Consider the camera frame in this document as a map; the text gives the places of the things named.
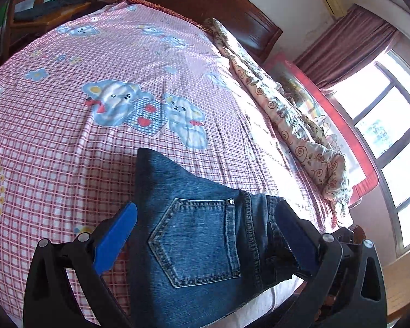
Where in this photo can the floral swirl quilt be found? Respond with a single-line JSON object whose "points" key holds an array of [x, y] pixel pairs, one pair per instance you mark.
{"points": [[293, 133]]}

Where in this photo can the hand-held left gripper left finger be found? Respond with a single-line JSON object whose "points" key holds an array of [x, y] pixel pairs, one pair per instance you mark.
{"points": [[116, 235]]}

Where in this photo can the wooden headboard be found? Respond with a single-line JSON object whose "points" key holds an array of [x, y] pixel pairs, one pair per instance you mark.
{"points": [[225, 10]]}

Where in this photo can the window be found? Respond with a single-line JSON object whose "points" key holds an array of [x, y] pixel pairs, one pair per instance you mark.
{"points": [[396, 184]]}

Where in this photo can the dark cloth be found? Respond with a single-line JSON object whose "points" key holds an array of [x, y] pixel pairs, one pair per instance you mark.
{"points": [[44, 8]]}

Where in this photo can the pink checked bed sheet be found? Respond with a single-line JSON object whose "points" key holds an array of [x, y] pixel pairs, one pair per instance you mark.
{"points": [[71, 136]]}

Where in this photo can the red bed guard rail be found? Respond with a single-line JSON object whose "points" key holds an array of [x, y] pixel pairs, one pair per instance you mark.
{"points": [[364, 182]]}

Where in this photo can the wooden nightstand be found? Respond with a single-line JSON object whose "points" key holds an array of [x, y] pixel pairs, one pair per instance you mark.
{"points": [[95, 0]]}

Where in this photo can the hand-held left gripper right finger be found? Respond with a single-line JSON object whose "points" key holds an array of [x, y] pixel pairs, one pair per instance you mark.
{"points": [[299, 242]]}

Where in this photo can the brown fringed blanket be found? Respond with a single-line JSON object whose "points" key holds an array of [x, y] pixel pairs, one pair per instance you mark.
{"points": [[157, 5]]}

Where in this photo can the blue denim pants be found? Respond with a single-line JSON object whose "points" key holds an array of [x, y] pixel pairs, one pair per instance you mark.
{"points": [[191, 239]]}

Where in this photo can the brown curtain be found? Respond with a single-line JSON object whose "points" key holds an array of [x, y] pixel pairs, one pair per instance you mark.
{"points": [[348, 41]]}

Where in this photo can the wooden chair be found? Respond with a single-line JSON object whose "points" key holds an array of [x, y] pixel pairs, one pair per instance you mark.
{"points": [[37, 22]]}

